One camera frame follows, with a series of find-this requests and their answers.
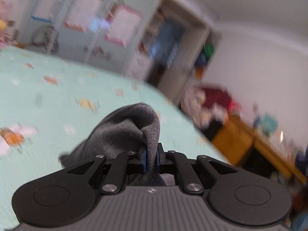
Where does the grey sliding door wardrobe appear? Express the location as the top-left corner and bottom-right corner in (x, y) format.
(19, 0), (161, 74)

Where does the dark grey sweater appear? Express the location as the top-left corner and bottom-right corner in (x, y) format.
(59, 103), (175, 186)

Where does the blue framed poster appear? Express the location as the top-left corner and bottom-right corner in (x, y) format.
(31, 0), (64, 23)

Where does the white drawer cabinet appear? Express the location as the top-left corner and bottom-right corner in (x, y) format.
(126, 52), (154, 80)

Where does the yellow wooden desk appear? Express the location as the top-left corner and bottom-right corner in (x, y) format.
(211, 115), (307, 185)

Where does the rolled floral quilt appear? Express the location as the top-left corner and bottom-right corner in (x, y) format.
(180, 88), (229, 129)

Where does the white room door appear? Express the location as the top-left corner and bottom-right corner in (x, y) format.
(158, 26), (210, 105)

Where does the orange framed poster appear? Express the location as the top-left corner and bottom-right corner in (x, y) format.
(64, 0), (103, 32)

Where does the dark red jacket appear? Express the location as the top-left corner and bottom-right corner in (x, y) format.
(197, 87), (232, 110)

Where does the pink framed poster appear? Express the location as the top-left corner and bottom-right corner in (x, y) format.
(105, 4), (142, 48)

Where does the teal quilted bee bedspread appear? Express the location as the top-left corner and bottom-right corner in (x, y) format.
(1, 46), (224, 230)

